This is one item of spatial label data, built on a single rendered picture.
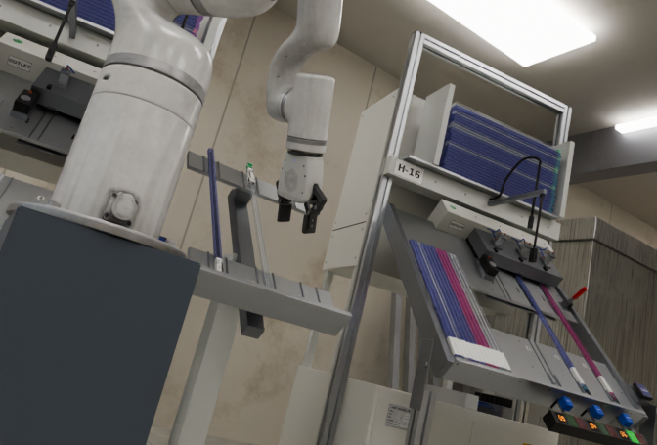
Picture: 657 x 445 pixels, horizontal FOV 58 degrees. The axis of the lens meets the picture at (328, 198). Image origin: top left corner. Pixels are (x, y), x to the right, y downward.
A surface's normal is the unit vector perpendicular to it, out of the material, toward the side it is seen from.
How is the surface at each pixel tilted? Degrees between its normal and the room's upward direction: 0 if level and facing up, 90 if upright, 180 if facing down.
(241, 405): 90
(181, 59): 89
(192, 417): 90
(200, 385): 90
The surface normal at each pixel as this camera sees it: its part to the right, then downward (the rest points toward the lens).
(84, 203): 0.00, -0.28
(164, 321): 0.53, -0.11
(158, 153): 0.79, 0.03
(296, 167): -0.73, -0.02
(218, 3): -0.25, 0.89
